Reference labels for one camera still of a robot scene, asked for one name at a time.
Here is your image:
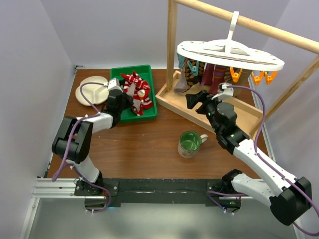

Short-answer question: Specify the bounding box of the green plastic bin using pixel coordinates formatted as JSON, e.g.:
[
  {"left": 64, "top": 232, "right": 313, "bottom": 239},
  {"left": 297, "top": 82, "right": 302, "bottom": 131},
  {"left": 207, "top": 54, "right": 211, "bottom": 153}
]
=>
[{"left": 110, "top": 65, "right": 158, "bottom": 123}]

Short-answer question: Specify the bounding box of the purple cable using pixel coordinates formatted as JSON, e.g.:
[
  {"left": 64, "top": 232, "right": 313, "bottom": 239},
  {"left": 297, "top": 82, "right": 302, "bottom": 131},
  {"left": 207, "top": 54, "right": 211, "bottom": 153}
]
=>
[
  {"left": 206, "top": 85, "right": 319, "bottom": 236},
  {"left": 51, "top": 82, "right": 112, "bottom": 212}
]

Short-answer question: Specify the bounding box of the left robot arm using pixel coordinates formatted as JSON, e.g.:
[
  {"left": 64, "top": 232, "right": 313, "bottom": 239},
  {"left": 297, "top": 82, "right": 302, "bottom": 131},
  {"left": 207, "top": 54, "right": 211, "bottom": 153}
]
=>
[{"left": 51, "top": 89, "right": 133, "bottom": 195}]

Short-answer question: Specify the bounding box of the wooden rack base tray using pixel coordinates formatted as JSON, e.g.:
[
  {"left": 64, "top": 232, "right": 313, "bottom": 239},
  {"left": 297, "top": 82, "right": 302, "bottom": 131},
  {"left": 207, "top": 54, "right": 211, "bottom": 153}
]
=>
[{"left": 155, "top": 71, "right": 265, "bottom": 147}]

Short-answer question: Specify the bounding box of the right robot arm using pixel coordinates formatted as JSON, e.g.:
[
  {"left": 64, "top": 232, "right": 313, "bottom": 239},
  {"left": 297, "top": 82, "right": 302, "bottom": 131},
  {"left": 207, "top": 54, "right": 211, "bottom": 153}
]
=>
[{"left": 185, "top": 90, "right": 313, "bottom": 226}]

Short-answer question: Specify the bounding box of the wooden rack frame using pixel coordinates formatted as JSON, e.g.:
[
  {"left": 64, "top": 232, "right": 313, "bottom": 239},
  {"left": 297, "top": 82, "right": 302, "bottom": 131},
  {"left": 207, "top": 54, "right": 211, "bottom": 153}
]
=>
[{"left": 156, "top": 0, "right": 319, "bottom": 136}]

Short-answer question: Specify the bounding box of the white round clip hanger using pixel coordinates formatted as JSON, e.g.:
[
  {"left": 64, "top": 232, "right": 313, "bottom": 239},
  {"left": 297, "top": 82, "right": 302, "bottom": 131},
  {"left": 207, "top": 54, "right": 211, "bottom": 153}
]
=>
[{"left": 176, "top": 11, "right": 285, "bottom": 72}]

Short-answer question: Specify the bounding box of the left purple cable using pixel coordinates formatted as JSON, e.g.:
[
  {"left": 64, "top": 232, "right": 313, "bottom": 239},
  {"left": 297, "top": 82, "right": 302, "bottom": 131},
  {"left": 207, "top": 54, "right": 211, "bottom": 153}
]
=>
[{"left": 51, "top": 82, "right": 112, "bottom": 212}]

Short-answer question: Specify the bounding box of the red white patterned sock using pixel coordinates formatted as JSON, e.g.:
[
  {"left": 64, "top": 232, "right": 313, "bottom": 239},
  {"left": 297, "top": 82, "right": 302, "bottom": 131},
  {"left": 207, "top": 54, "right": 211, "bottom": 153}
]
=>
[{"left": 133, "top": 90, "right": 153, "bottom": 116}]

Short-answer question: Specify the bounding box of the white divided plate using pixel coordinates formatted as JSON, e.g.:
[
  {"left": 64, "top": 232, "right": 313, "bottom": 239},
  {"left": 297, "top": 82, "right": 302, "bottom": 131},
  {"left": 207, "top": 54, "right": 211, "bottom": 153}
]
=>
[{"left": 75, "top": 76, "right": 109, "bottom": 106}]

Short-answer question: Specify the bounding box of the maroon sock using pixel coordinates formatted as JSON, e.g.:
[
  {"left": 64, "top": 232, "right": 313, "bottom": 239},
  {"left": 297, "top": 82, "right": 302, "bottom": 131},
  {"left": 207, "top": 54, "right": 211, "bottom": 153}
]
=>
[{"left": 200, "top": 63, "right": 226, "bottom": 94}]

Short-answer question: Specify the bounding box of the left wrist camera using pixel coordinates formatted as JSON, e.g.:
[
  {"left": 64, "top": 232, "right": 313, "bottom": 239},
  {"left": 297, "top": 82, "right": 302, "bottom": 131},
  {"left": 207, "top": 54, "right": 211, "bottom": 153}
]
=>
[{"left": 107, "top": 78, "right": 122, "bottom": 92}]

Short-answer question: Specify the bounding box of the red white striped sock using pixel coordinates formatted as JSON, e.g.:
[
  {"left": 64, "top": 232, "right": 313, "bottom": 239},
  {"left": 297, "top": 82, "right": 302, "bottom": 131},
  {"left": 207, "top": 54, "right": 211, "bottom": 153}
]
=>
[{"left": 120, "top": 71, "right": 151, "bottom": 99}]

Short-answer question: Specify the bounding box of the orange clothes peg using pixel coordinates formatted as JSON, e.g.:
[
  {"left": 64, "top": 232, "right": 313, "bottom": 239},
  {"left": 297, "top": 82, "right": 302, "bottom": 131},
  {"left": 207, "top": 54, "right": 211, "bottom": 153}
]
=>
[
  {"left": 264, "top": 71, "right": 278, "bottom": 85},
  {"left": 251, "top": 71, "right": 265, "bottom": 85},
  {"left": 229, "top": 67, "right": 243, "bottom": 83}
]

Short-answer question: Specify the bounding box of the aluminium frame rail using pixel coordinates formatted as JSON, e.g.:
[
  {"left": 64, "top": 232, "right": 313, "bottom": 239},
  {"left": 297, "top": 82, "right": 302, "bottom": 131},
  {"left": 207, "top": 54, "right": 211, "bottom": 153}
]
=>
[{"left": 20, "top": 178, "right": 115, "bottom": 239}]

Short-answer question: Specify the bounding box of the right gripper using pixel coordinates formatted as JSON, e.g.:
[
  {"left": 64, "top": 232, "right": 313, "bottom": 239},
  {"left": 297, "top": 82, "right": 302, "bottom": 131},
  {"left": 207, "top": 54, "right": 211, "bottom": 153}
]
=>
[{"left": 185, "top": 90, "right": 226, "bottom": 133}]

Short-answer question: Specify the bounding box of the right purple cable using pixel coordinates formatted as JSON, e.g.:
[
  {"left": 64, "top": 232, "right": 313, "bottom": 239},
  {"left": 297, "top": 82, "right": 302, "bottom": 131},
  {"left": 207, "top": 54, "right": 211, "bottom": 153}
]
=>
[{"left": 206, "top": 85, "right": 319, "bottom": 236}]

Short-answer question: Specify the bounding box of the green enamel mug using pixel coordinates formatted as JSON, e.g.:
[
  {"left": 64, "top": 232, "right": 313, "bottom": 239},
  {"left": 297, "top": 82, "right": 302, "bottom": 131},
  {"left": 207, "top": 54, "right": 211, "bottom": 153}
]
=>
[{"left": 177, "top": 131, "right": 208, "bottom": 159}]

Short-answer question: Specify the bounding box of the argyle brown sock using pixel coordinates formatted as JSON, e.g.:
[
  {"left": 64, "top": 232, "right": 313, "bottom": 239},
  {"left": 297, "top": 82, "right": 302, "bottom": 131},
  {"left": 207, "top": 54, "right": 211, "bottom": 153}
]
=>
[{"left": 185, "top": 61, "right": 205, "bottom": 90}]

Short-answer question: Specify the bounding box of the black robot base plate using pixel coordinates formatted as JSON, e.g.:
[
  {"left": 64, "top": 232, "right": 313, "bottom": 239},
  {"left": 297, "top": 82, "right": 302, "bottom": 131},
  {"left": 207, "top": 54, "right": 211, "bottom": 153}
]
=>
[{"left": 74, "top": 178, "right": 242, "bottom": 209}]

